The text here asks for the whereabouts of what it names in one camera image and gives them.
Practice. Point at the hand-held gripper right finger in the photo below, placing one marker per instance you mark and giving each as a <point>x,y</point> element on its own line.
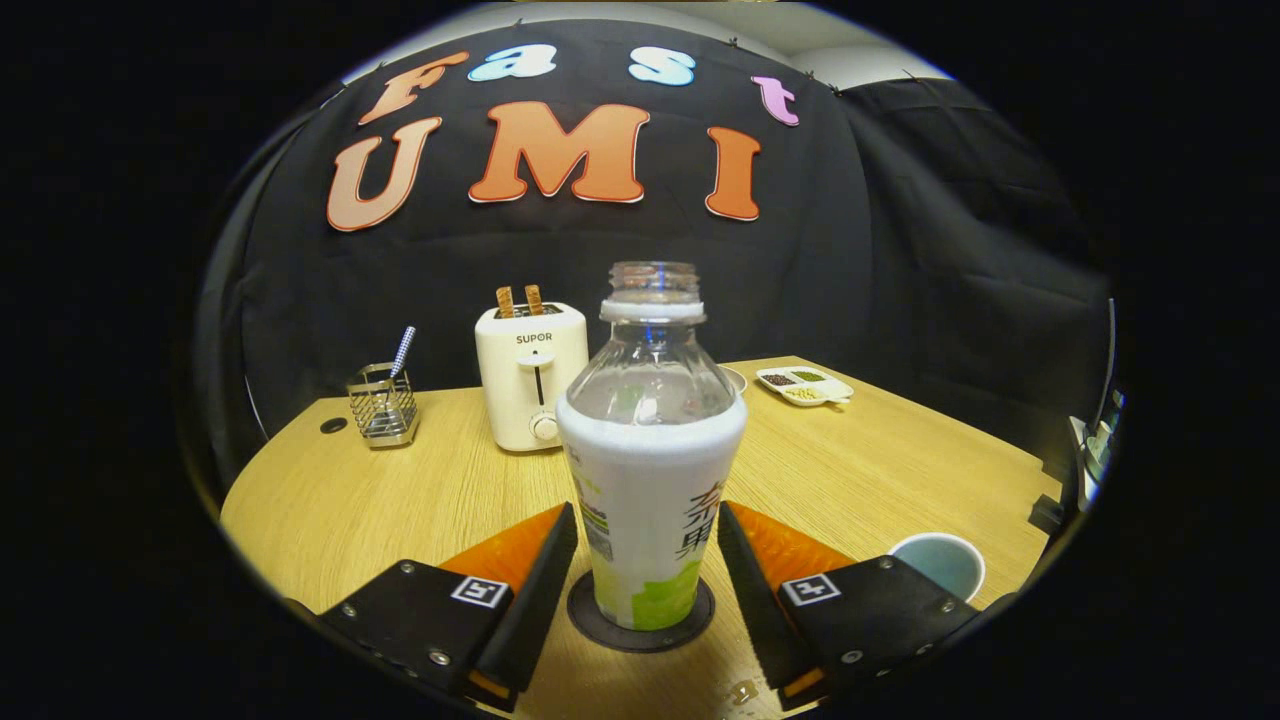
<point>760,600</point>

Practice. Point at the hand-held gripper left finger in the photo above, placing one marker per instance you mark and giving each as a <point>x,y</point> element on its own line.
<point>535,600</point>

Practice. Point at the round brown coaster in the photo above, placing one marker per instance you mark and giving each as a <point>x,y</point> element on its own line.
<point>640,641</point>

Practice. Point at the clear juice bottle white label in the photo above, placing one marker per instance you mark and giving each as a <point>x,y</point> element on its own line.
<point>650,480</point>

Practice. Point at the white cup blue inside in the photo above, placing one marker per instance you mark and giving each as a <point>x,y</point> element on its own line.
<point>940,560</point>

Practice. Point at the wooden table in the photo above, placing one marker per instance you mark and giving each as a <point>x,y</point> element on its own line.
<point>400,500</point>

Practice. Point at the white toaster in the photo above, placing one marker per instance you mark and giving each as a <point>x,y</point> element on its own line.
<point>515,400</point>

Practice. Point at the white divided dish with beans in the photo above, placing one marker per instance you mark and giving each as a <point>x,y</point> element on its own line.
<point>835,390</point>

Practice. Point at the white oval plate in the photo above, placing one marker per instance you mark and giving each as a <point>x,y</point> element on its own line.
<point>738,378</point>

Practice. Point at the black table grommet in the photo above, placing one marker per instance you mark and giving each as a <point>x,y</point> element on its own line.
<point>333,425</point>

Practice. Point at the small black block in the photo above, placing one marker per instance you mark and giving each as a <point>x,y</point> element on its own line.
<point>1047,515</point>

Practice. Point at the brown toast slice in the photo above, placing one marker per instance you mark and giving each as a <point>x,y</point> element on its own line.
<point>534,299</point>
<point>505,302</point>

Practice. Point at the white blue device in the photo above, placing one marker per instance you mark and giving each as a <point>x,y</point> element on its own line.
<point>1098,450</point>

